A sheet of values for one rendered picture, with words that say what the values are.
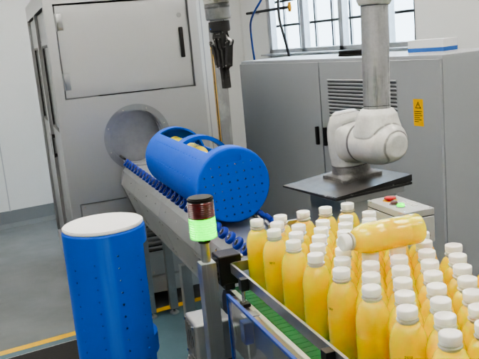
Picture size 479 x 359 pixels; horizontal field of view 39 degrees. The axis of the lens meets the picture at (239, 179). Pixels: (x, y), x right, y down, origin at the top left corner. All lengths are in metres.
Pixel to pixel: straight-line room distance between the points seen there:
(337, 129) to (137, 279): 0.98
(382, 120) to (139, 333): 1.15
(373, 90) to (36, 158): 5.06
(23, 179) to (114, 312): 4.91
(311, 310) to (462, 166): 2.30
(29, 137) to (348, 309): 5.89
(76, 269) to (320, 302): 1.00
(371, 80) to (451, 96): 1.19
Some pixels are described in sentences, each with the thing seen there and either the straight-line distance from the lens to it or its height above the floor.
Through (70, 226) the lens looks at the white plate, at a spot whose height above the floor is 1.04.
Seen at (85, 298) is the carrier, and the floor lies 0.81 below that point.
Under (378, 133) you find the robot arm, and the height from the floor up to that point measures 1.23.
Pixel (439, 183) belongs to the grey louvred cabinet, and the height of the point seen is 0.78.
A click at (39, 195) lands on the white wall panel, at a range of 7.25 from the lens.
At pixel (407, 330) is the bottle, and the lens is 1.30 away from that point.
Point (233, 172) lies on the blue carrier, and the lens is 2.50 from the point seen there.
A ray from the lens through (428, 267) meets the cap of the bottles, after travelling 1.54.
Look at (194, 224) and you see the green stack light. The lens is 1.60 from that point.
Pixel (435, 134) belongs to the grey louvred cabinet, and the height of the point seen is 1.03.
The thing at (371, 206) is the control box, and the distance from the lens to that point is 2.10.
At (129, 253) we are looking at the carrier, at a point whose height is 0.95.
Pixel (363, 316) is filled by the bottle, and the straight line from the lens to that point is 1.41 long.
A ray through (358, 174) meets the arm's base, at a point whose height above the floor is 1.05.
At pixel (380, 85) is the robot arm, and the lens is 2.58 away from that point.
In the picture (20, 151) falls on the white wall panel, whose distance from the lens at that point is 7.15.
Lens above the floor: 1.61
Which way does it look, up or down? 11 degrees down
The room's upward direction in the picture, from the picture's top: 5 degrees counter-clockwise
